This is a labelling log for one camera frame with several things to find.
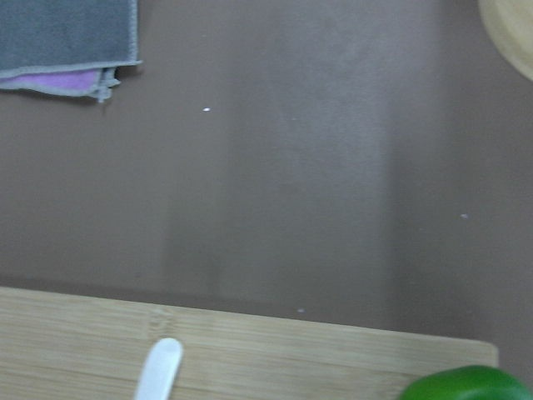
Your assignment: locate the white ceramic spoon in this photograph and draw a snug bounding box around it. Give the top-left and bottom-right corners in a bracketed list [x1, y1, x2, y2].
[133, 337, 183, 400]

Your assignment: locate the bamboo cutting board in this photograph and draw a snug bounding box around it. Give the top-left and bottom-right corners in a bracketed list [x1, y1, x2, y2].
[1, 287, 498, 399]

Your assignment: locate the green lime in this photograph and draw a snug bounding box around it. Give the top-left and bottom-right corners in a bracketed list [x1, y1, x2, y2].
[398, 366, 532, 400]

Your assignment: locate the folded grey cloth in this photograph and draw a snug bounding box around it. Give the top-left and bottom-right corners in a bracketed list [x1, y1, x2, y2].
[1, 0, 140, 103]

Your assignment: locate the wooden mug tree stand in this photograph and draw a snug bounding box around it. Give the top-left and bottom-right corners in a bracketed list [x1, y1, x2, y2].
[478, 0, 532, 81]

